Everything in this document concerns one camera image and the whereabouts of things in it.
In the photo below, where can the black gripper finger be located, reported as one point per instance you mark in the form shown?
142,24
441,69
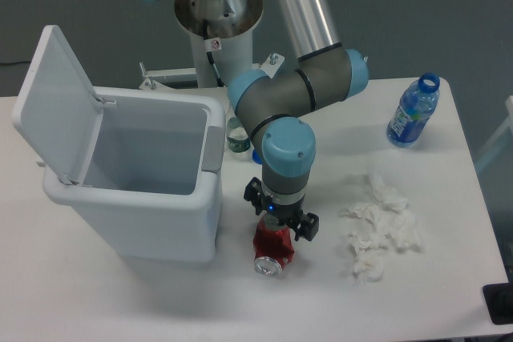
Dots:
304,226
253,194

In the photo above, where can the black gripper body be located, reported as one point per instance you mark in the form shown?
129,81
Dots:
286,214

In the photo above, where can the crushed red soda can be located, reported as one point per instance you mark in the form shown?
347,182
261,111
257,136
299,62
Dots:
272,245

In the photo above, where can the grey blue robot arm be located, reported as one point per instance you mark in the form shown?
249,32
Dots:
271,108

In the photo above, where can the blue bottle cap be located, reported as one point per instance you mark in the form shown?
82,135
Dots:
255,157

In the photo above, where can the clear small water bottle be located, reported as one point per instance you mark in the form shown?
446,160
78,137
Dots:
238,141

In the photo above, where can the crumpled white tissue paper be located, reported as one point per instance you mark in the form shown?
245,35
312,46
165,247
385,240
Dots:
380,223

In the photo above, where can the white plastic trash bin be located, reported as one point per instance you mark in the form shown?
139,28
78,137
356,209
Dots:
142,168

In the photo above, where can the blue plastic drink bottle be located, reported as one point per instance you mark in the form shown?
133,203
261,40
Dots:
415,108

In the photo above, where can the black device at edge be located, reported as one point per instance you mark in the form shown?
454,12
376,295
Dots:
498,298

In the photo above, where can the white furniture at right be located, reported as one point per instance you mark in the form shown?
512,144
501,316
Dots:
497,142

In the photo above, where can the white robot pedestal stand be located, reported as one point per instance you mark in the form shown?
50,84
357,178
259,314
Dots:
221,39

